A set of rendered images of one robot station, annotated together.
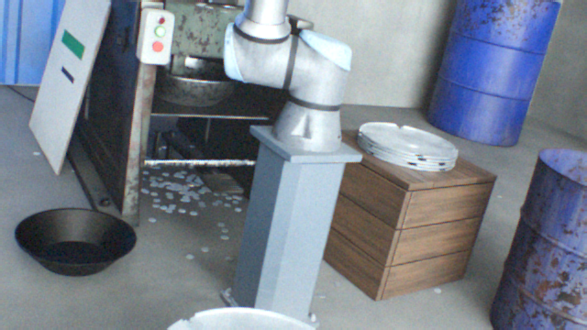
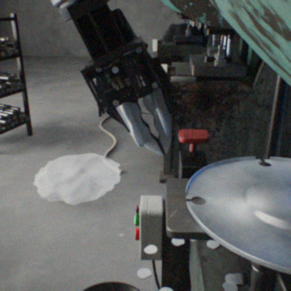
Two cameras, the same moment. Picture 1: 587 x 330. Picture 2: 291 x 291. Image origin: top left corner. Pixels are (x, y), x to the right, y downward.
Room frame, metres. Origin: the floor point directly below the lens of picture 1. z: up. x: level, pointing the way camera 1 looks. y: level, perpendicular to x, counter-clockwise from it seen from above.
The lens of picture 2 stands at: (1.95, -0.14, 1.05)
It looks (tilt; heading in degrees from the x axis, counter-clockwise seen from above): 22 degrees down; 126
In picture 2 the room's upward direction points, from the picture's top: straight up
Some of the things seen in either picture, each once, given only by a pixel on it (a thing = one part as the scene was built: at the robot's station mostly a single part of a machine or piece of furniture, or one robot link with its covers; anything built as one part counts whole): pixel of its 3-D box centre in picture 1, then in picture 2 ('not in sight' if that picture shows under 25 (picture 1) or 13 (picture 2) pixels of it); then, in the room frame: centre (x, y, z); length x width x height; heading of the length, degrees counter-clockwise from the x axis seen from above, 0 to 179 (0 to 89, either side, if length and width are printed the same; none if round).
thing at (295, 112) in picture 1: (310, 118); not in sight; (1.29, -0.02, 0.50); 0.15 x 0.15 x 0.10
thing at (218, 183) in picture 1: (192, 159); not in sight; (1.86, 0.31, 0.14); 0.59 x 0.10 x 0.05; 33
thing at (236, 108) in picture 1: (184, 96); not in sight; (1.98, 0.39, 0.31); 0.43 x 0.42 x 0.01; 123
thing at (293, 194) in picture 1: (286, 230); not in sight; (1.29, -0.02, 0.23); 0.19 x 0.19 x 0.45; 35
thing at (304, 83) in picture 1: (318, 65); not in sight; (1.29, -0.02, 0.62); 0.13 x 0.12 x 0.14; 94
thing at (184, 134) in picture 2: not in sight; (193, 147); (1.60, 0.54, 0.72); 0.07 x 0.06 x 0.08; 33
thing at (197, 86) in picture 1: (187, 82); not in sight; (1.97, 0.39, 0.36); 0.34 x 0.34 x 0.10
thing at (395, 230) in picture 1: (391, 206); not in sight; (1.72, -0.32, 0.18); 0.40 x 0.38 x 0.35; 39
